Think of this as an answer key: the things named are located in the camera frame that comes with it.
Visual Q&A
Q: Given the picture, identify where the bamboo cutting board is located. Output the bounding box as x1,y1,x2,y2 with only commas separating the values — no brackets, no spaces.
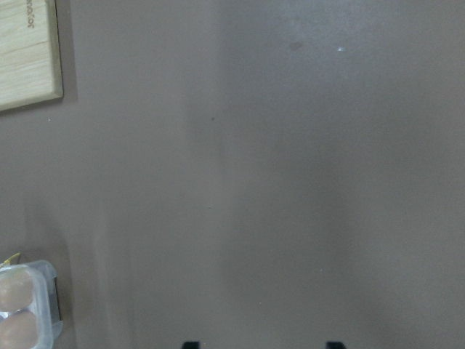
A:
1,0,63,111

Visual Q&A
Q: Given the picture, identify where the clear plastic egg box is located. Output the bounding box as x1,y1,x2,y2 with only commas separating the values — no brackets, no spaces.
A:
1,260,63,349

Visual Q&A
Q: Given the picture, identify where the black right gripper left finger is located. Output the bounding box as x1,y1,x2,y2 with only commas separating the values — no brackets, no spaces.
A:
182,341,200,349

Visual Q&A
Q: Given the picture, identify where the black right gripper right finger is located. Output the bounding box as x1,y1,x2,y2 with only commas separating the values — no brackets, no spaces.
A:
325,341,345,349

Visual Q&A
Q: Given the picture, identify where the yellow rubber band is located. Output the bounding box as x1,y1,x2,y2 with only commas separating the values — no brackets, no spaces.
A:
0,252,21,268

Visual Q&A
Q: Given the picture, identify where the brown egg in box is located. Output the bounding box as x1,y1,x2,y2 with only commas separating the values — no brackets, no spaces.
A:
1,268,34,313
1,312,38,349

